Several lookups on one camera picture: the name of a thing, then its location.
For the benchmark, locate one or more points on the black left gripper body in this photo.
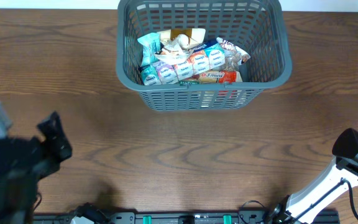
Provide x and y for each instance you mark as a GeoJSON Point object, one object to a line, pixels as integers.
{"type": "Point", "coordinates": [45, 163]}

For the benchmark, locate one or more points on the grey plastic basket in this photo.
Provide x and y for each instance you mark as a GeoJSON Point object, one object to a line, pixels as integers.
{"type": "Point", "coordinates": [255, 26]}

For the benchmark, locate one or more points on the orange San Remo pasta pack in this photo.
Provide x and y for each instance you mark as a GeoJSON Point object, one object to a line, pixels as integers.
{"type": "Point", "coordinates": [213, 76]}

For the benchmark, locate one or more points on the colourful Kleenex tissue pack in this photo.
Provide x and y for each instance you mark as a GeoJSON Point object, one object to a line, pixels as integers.
{"type": "Point", "coordinates": [205, 57]}

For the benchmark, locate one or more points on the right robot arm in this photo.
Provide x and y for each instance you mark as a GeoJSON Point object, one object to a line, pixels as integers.
{"type": "Point", "coordinates": [309, 205]}

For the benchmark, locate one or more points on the beige brown rice bag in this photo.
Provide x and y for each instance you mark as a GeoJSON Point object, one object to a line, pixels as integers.
{"type": "Point", "coordinates": [178, 44]}

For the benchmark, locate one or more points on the teal snack packet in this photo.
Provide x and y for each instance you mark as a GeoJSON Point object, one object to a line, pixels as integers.
{"type": "Point", "coordinates": [151, 45]}

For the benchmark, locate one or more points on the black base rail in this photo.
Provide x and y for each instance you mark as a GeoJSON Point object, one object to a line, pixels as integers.
{"type": "Point", "coordinates": [88, 213]}

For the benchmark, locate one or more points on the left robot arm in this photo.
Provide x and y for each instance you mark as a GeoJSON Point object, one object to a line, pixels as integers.
{"type": "Point", "coordinates": [17, 198]}

